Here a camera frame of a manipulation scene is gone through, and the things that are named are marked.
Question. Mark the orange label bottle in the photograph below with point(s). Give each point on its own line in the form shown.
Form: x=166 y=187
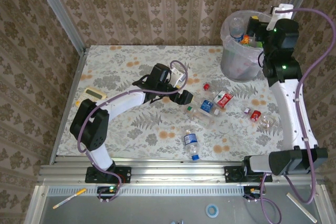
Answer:
x=245 y=40

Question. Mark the blue label clear bottle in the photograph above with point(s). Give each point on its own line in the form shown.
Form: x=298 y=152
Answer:
x=237 y=35

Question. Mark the blue white label bottle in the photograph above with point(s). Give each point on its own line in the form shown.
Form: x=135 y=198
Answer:
x=206 y=105

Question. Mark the clear bottle green cap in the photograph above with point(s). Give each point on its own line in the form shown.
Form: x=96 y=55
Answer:
x=199 y=116

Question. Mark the red white green label bottle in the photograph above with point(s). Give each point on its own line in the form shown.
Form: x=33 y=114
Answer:
x=223 y=98

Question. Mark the small blue cap bottle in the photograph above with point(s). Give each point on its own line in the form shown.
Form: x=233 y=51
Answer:
x=190 y=140

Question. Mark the red label round bottle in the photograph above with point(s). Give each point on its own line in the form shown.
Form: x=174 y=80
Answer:
x=256 y=115

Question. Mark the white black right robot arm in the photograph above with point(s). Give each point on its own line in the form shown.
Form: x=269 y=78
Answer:
x=288 y=108

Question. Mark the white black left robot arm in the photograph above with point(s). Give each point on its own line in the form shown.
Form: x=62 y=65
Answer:
x=123 y=103

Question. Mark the clear pink bin liner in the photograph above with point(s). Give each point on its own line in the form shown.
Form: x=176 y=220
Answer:
x=252 y=53

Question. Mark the grey plastic bin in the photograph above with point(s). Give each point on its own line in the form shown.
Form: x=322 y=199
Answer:
x=231 y=61

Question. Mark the floral table cover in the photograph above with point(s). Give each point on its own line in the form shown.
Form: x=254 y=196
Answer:
x=147 y=150

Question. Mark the yellow calculator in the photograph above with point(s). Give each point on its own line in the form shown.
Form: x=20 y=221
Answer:
x=93 y=93

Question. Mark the grey metal shelf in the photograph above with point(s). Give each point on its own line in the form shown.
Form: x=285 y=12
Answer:
x=157 y=208

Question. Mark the small black connector board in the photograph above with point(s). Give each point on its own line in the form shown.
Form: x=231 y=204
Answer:
x=246 y=193
x=105 y=190

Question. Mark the blue tape roll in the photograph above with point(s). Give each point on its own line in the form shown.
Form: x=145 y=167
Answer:
x=207 y=211

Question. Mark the yellow white pen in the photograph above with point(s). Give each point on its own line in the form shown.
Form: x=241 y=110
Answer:
x=69 y=198

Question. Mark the flat wooden stick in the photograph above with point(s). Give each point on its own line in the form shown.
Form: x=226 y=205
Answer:
x=304 y=209

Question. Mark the aluminium front rail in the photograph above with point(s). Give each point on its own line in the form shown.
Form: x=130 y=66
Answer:
x=178 y=171

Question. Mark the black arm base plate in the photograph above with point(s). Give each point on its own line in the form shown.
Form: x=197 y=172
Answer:
x=127 y=171
x=231 y=175

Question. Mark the aluminium table side rail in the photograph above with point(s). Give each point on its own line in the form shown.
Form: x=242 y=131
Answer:
x=68 y=103

